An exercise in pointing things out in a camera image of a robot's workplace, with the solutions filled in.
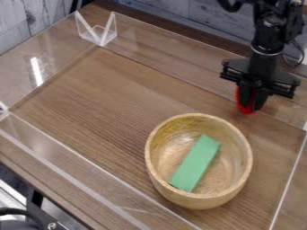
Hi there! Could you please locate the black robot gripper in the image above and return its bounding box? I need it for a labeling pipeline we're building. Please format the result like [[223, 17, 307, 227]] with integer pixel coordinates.
[[221, 52, 302, 111]]

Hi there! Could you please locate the red toy strawberry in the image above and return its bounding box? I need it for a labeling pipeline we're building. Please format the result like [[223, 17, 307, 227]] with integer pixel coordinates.
[[235, 89, 255, 115]]

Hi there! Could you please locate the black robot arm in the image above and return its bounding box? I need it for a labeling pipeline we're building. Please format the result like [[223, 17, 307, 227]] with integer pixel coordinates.
[[218, 0, 305, 114]]

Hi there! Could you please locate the green rectangular block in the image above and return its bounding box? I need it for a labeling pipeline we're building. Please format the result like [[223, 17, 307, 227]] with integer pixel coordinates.
[[169, 135, 221, 192]]

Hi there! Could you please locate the wooden bowl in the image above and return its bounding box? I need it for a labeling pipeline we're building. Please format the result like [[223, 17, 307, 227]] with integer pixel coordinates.
[[145, 113, 254, 209]]

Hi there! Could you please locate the clear acrylic corner bracket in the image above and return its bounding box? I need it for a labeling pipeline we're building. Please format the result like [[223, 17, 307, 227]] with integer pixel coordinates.
[[75, 12, 118, 47]]

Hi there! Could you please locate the black table leg bracket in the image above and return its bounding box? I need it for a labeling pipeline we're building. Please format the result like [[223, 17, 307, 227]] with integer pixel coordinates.
[[27, 190, 69, 230]]

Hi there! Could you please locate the black cable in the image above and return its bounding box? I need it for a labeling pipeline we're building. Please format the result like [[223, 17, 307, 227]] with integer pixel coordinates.
[[0, 207, 42, 230]]

